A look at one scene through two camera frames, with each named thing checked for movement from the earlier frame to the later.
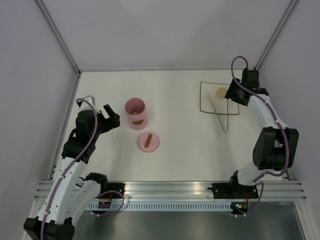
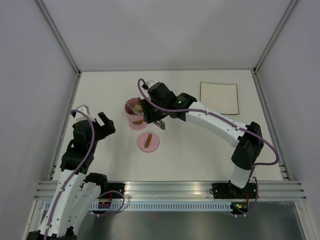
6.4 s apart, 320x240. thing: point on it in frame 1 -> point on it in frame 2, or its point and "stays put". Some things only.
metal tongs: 218,117 -> 160,122
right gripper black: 230,93 -> 149,116
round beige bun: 221,92 -> 138,107
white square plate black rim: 210,102 stays put
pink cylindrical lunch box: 135,108 stays put
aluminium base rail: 187,189 stays put
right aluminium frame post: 290,8 stays put
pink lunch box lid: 148,142 stays put
